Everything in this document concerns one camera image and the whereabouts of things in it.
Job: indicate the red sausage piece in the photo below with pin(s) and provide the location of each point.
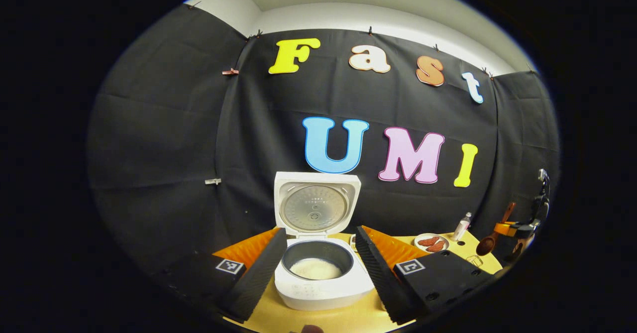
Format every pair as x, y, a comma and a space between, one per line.
428, 241
436, 247

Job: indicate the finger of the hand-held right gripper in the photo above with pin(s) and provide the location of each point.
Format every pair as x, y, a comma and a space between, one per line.
505, 229

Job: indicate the white divided bean dish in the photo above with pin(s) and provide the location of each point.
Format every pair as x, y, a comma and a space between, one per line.
353, 242

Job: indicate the pink cloth clip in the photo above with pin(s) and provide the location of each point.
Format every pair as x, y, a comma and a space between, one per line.
230, 71

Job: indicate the white cloth clip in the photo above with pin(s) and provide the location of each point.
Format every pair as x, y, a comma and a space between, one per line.
213, 181

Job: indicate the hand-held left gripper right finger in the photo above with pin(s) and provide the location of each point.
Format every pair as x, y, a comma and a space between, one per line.
380, 278

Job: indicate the small clear bottle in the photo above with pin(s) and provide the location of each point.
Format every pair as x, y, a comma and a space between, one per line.
460, 229

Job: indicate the brown wooden spoon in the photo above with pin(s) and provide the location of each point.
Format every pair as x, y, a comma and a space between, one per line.
485, 246

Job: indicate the white rice cooker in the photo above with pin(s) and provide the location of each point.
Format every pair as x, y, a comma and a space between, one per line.
323, 295

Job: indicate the black backdrop cloth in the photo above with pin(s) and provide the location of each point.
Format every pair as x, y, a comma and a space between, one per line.
174, 139

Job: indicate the white rice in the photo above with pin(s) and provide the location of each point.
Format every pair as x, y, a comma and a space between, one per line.
316, 269

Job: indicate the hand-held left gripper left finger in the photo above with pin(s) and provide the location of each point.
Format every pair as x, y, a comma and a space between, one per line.
261, 278

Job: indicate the white round plate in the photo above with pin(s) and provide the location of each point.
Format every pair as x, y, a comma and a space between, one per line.
417, 246

